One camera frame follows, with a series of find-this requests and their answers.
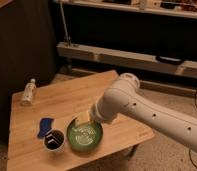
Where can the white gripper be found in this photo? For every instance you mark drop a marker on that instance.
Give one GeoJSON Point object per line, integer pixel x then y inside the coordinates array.
{"type": "Point", "coordinates": [100, 112]}

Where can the green ceramic bowl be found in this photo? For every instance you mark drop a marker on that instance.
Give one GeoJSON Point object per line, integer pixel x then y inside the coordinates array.
{"type": "Point", "coordinates": [84, 138]}

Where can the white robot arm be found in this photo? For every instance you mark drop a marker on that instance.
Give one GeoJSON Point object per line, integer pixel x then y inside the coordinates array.
{"type": "Point", "coordinates": [122, 96]}

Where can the blue sponge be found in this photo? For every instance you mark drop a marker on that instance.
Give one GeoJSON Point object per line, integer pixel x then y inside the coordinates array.
{"type": "Point", "coordinates": [45, 126]}

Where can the clear plastic bottle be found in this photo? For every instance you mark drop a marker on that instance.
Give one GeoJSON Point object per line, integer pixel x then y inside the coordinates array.
{"type": "Point", "coordinates": [28, 93]}

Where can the wooden lower shelf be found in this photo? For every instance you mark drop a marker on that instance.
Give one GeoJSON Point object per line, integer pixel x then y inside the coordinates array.
{"type": "Point", "coordinates": [126, 59]}

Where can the wooden shelf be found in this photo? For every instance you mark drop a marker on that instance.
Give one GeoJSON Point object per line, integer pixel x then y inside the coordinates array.
{"type": "Point", "coordinates": [126, 59]}
{"type": "Point", "coordinates": [129, 8]}

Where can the metal stand pole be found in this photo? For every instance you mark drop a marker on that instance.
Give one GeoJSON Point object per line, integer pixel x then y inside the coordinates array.
{"type": "Point", "coordinates": [66, 37]}

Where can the wooden upper shelf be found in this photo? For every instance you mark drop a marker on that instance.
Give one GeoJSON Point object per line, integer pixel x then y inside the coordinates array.
{"type": "Point", "coordinates": [129, 8]}

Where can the black handle on shelf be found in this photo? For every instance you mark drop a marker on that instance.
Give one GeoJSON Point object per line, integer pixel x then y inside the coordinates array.
{"type": "Point", "coordinates": [169, 61]}

